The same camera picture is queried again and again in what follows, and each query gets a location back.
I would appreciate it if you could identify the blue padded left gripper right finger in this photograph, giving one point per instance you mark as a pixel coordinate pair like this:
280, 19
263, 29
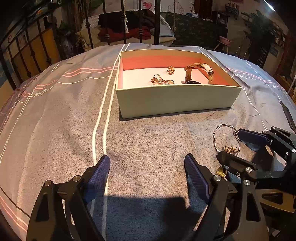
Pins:
195, 172

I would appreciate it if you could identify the thin silver bangle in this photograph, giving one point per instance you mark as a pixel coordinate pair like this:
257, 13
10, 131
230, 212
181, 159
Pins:
225, 135

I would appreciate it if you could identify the grey plaid bed sheet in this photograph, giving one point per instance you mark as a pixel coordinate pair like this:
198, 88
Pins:
59, 123

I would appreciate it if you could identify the open grey pink-lined box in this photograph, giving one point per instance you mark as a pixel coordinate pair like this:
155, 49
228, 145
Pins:
138, 97

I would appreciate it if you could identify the gold flower brooch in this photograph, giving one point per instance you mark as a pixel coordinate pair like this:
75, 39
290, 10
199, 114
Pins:
170, 70

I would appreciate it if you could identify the gold rings cluster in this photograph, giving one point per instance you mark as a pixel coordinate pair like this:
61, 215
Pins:
158, 80

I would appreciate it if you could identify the dark green covered counter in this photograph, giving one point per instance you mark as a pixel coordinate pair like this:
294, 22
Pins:
191, 31

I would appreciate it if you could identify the red cloth on chair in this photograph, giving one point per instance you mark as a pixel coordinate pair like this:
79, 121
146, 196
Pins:
107, 34

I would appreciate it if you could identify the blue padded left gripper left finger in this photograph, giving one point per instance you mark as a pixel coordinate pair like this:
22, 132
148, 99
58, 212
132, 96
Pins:
95, 178

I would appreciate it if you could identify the white wicker swing chair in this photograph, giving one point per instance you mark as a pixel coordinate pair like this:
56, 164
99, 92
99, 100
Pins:
113, 20

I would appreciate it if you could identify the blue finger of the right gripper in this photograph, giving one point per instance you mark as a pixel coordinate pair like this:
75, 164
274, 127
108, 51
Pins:
251, 137
234, 163

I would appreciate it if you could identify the pink small stool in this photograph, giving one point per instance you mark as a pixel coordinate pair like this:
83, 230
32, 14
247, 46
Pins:
225, 42

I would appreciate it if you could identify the black iron bed frame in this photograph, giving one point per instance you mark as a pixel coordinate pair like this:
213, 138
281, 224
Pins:
45, 33

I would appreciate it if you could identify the gold strap wrist watch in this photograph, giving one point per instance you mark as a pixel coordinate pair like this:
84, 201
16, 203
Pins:
198, 73

